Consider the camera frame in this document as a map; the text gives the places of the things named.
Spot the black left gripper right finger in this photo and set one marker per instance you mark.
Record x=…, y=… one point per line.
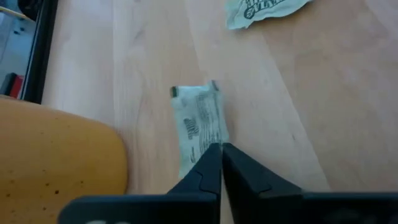
x=248, y=183

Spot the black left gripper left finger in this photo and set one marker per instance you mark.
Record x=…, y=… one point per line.
x=205, y=180

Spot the green-cornered pale sweetener packet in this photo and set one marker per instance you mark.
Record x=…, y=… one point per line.
x=199, y=121

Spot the yellow plastic bucket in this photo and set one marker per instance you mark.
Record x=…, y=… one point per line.
x=56, y=161

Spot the crumpled pale sweetener packet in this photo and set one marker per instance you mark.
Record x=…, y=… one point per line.
x=264, y=11

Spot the red and black box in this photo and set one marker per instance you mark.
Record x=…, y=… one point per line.
x=14, y=85

